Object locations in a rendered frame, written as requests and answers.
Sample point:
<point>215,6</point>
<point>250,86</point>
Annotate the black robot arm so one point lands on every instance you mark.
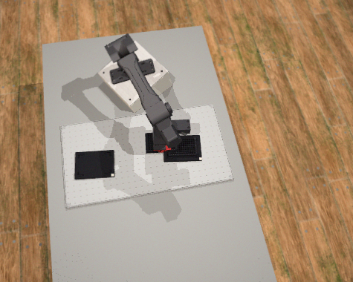
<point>158,113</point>

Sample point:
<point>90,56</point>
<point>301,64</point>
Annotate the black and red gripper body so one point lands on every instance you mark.
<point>158,143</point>

